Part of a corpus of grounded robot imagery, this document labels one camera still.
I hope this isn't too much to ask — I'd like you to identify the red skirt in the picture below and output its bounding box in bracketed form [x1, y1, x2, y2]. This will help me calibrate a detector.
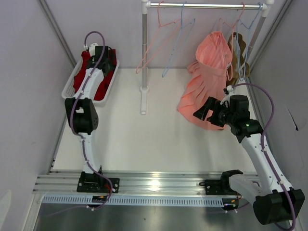
[73, 49, 117, 101]

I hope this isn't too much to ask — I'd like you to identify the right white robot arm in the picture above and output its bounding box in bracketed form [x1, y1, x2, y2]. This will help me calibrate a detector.
[193, 95, 305, 225]

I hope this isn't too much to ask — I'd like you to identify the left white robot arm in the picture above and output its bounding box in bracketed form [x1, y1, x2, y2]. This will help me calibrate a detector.
[64, 43, 118, 174]

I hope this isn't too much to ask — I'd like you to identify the pink pleated skirt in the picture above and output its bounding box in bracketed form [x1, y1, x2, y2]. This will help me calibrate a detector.
[177, 31, 232, 130]

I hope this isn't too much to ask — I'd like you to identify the empty pink hanger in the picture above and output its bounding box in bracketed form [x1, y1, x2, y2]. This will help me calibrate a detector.
[135, 0, 180, 76]

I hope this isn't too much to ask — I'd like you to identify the brown garment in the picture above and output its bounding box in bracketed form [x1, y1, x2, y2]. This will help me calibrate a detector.
[226, 32, 250, 86]

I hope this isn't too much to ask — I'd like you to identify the white plastic basket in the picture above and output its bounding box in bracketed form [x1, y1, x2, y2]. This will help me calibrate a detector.
[61, 58, 120, 107]

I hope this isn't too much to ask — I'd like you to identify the white metal clothes rack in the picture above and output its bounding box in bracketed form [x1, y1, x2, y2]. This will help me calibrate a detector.
[136, 0, 275, 115]

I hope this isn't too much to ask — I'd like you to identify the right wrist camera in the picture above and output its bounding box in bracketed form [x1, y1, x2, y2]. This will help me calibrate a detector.
[223, 85, 234, 95]

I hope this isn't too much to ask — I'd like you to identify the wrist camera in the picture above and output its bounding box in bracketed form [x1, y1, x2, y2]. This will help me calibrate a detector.
[223, 85, 234, 95]
[83, 43, 98, 56]

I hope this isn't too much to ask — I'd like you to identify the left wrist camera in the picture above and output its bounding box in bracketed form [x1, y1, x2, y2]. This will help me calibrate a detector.
[83, 43, 98, 56]

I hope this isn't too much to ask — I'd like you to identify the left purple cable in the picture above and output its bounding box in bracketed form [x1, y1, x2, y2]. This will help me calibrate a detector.
[47, 31, 114, 216]

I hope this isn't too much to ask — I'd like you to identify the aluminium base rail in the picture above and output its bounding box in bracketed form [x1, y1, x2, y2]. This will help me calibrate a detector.
[32, 169, 295, 198]

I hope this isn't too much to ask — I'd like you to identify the white slotted cable duct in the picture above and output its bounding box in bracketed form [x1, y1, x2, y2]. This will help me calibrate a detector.
[42, 194, 224, 207]

